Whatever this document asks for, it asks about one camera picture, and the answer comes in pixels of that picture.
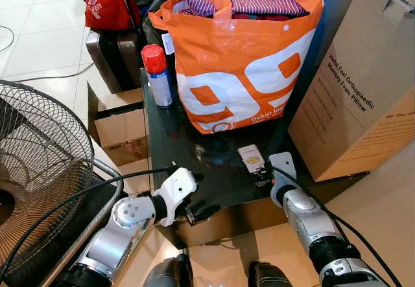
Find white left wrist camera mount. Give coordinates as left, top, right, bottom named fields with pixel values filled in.
left=153, top=167, right=199, bottom=227

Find white label on bag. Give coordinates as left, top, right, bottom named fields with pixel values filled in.
left=161, top=32, right=176, bottom=56

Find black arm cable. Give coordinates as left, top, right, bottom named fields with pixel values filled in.
left=272, top=165, right=403, bottom=287
left=0, top=165, right=179, bottom=281

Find striped folded clothes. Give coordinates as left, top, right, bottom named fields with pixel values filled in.
left=184, top=0, right=309, bottom=20

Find spray can with red cap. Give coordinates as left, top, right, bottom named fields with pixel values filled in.
left=141, top=43, right=175, bottom=109

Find metal cage floor fan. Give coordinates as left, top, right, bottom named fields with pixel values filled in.
left=0, top=79, right=125, bottom=286

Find large cardboard pillow box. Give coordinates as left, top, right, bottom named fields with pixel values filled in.
left=288, top=0, right=415, bottom=183

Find red plastic bag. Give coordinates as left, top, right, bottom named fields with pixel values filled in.
left=85, top=0, right=141, bottom=32

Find thin grey floor cable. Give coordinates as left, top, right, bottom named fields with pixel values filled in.
left=5, top=63, right=97, bottom=84

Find orange white shopping bag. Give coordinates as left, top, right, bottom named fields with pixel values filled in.
left=148, top=0, right=324, bottom=135

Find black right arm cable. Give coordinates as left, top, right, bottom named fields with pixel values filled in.
left=272, top=165, right=403, bottom=287

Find dark grey suitcase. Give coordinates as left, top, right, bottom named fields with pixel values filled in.
left=86, top=29, right=147, bottom=95

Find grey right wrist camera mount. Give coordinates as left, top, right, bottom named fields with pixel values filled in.
left=268, top=152, right=298, bottom=204

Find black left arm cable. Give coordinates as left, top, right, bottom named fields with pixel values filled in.
left=0, top=165, right=179, bottom=281

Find black glass table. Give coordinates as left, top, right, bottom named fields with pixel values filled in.
left=141, top=67, right=372, bottom=249

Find dark left robot leg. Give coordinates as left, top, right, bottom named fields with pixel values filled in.
left=142, top=254, right=195, bottom=287

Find dark right robot leg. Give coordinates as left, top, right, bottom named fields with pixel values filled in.
left=249, top=260, right=301, bottom=287

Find dark robot leg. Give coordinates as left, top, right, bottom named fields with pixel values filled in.
left=142, top=254, right=195, bottom=287
left=249, top=260, right=301, bottom=287

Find small open cardboard box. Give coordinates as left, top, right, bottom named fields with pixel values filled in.
left=87, top=82, right=151, bottom=166

